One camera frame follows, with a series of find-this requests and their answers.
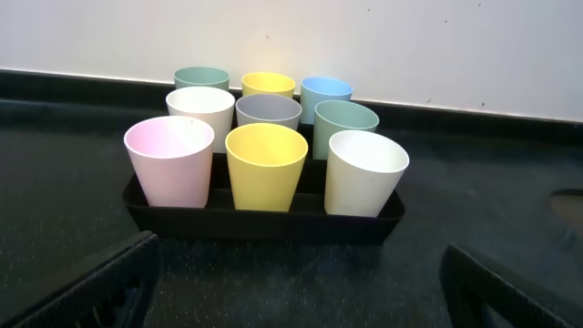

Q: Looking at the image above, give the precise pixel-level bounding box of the black tray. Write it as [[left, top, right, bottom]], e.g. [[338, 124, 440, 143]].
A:
[[121, 121, 407, 248]]

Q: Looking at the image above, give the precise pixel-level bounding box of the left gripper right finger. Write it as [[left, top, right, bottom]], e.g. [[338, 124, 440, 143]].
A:
[[438, 243, 583, 328]]

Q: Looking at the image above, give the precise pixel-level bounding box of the white cup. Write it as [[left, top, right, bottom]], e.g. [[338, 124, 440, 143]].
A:
[[323, 129, 411, 219], [165, 86, 237, 155]]

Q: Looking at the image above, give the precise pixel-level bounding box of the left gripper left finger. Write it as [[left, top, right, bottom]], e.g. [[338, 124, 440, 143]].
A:
[[0, 230, 163, 328]]

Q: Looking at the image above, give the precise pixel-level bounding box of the pink cup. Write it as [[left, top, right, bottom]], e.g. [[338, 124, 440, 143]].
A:
[[123, 115, 216, 210]]

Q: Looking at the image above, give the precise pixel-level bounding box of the blue cup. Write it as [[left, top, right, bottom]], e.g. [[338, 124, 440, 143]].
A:
[[299, 76, 355, 126]]

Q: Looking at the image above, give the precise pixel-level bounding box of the grey cup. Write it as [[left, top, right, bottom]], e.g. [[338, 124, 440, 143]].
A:
[[234, 93, 303, 132]]

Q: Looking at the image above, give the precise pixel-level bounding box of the yellow cup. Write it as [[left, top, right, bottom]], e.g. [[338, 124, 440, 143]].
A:
[[224, 122, 310, 213], [240, 71, 297, 99]]

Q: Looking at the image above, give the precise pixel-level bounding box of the green cup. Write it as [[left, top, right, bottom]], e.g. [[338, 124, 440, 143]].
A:
[[312, 99, 381, 161], [173, 66, 231, 93]]

